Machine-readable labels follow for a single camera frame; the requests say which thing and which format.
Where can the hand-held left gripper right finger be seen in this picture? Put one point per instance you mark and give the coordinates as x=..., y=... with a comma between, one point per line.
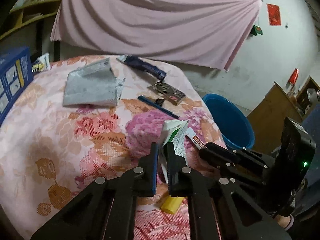
x=170, y=171

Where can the small red wall packet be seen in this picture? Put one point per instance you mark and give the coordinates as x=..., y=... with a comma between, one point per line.
x=293, y=76

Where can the green wall ornament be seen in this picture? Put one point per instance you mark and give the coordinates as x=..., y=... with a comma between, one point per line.
x=257, y=30

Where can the small box with pink label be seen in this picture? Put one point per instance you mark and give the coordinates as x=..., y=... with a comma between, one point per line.
x=172, y=95

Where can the blue plastic basin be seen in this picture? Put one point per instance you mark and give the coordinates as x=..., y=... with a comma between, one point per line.
x=230, y=120

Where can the wooden shelf desk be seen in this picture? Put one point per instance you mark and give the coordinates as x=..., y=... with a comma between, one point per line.
x=37, y=8

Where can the wooden cabinet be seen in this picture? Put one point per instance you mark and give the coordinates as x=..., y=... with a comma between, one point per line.
x=270, y=107

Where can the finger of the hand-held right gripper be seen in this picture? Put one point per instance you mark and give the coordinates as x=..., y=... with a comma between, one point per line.
x=225, y=151
x=211, y=159

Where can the red wall paper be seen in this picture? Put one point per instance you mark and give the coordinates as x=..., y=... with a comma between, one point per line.
x=274, y=14

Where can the black binder clip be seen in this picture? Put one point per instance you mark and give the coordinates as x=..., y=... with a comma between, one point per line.
x=159, y=102

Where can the blue pen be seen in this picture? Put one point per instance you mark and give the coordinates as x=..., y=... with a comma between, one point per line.
x=157, y=106

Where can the dark blue wrapper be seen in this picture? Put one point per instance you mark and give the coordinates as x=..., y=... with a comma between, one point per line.
x=145, y=66

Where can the white snack packet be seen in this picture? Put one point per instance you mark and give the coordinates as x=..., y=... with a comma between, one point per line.
x=41, y=63

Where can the white and green carton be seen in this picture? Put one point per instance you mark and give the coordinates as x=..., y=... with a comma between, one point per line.
x=175, y=135

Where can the person's right forearm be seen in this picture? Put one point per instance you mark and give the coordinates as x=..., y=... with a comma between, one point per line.
x=285, y=221

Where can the yellow plastic piece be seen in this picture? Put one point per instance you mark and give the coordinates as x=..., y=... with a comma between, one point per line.
x=171, y=203

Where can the blue cardboard box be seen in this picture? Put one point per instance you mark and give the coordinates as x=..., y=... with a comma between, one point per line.
x=12, y=80

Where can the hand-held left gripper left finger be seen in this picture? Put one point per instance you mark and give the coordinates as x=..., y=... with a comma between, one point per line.
x=154, y=171

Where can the grey foil bag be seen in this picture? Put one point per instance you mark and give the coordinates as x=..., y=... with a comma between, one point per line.
x=90, y=87

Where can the white tube with orange label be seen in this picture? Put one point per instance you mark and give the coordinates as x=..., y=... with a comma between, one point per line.
x=196, y=138

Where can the pink hanging cloth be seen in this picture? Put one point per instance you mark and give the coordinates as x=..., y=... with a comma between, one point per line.
x=150, y=17

